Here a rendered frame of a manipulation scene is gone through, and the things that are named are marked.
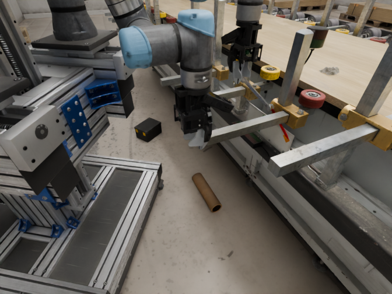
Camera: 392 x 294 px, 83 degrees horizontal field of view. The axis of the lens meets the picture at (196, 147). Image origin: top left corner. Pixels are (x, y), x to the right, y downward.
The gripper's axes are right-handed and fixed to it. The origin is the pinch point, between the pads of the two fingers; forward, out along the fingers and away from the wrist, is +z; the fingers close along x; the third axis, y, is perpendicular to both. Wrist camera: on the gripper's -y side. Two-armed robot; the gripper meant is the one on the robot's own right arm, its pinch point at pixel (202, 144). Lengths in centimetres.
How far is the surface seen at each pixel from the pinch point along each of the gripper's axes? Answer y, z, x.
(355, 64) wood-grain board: -84, -7, -14
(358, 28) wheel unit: -142, -9, -55
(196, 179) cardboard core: -21, 76, -49
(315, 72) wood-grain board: -60, -7, -15
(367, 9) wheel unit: -142, -20, -55
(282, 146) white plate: -31.9, 9.8, 2.7
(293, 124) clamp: -31.8, -1.2, 4.4
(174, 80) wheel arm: -8.9, 0.1, -48.5
